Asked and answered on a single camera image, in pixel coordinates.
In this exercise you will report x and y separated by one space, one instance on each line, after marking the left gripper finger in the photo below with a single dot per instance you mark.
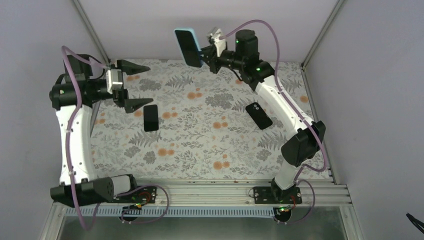
132 105
130 68

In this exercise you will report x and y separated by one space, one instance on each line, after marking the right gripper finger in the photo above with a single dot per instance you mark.
212 65
205 52

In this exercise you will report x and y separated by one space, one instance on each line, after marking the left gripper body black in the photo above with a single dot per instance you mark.
120 95

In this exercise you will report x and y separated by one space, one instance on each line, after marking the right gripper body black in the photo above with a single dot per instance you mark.
237 62

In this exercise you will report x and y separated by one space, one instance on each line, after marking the black bare phone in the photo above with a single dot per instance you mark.
151 118

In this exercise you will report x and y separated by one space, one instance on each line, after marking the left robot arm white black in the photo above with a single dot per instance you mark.
73 97

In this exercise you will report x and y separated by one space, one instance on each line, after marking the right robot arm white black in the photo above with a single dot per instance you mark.
303 134

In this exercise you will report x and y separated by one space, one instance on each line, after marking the floral patterned table mat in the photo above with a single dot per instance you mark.
204 130

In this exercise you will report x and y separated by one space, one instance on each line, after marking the black object at right edge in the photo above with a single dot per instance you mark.
416 222

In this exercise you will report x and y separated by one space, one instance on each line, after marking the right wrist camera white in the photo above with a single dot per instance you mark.
217 38

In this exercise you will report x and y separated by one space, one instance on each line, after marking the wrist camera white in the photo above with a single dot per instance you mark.
114 80
217 38

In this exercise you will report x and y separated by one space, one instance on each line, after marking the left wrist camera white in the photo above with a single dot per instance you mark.
114 80

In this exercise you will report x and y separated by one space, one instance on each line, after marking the left aluminium frame post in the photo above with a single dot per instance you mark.
91 30

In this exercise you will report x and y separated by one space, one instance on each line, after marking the aluminium frame post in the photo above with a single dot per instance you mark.
331 17
91 30

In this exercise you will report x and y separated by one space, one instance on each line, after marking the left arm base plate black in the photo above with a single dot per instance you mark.
145 195

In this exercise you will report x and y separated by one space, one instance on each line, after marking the right aluminium frame post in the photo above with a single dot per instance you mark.
331 17

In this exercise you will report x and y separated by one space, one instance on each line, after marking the slotted grey cable duct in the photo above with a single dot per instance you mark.
176 211

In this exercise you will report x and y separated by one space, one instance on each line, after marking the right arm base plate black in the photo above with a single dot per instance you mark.
263 195

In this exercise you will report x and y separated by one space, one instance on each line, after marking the aluminium rail front frame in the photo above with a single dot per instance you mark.
237 193

